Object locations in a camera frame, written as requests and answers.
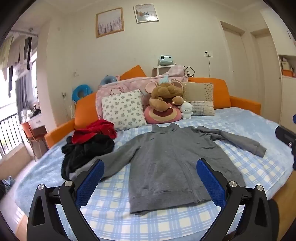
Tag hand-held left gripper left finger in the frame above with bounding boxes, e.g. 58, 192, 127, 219
26, 159, 105, 241

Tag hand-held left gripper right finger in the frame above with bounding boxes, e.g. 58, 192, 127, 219
196, 158, 270, 241

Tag grey zip jacket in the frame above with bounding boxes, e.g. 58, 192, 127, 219
76, 123, 267, 215

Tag black clothes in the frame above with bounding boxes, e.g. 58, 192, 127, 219
60, 134, 115, 180

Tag blue plaid bed sheet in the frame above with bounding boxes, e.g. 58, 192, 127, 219
55, 123, 287, 241
0, 107, 296, 241

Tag white cabinet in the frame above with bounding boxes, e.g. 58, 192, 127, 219
277, 54, 296, 130

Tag red garment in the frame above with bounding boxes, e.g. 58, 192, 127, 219
72, 120, 117, 144

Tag beige door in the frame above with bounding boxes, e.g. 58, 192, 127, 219
220, 21, 249, 98
251, 30, 281, 126

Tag orange chair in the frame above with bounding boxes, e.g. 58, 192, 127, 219
21, 122, 47, 160

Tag checked beige cushion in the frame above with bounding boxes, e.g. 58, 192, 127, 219
190, 100, 215, 116

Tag small white plush toy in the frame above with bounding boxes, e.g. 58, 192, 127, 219
180, 101, 193, 120

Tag white floral pillow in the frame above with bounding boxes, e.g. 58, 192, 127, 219
101, 89, 147, 131

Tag white desk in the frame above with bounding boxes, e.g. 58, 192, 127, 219
25, 115, 48, 130

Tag pink round cushion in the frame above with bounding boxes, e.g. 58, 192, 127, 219
143, 104, 183, 124

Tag black balcony railing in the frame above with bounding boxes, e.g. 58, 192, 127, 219
0, 113, 23, 158

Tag beige dotted cushion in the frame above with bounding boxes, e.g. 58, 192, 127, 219
183, 82, 214, 102

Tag brown plush mouse toy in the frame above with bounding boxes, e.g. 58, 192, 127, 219
145, 79, 185, 112

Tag blue plush toy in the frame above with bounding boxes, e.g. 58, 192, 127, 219
100, 75, 117, 85

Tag pink printed blanket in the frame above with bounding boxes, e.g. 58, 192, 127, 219
95, 65, 188, 120

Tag grey curtain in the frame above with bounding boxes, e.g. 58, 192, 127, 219
15, 76, 29, 112

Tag orange cushion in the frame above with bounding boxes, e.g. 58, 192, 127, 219
120, 65, 148, 80

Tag white shelf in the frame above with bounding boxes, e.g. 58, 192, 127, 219
153, 65, 176, 76

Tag light green projector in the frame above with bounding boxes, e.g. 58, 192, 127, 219
158, 55, 174, 66

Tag hanging laundry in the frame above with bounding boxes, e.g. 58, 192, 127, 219
0, 35, 33, 98

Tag wooden framed picture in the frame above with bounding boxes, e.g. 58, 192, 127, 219
95, 7, 125, 38

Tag white framed picture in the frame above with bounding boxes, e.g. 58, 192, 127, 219
133, 3, 160, 24

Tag blue ring cushion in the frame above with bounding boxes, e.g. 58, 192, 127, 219
72, 85, 93, 102

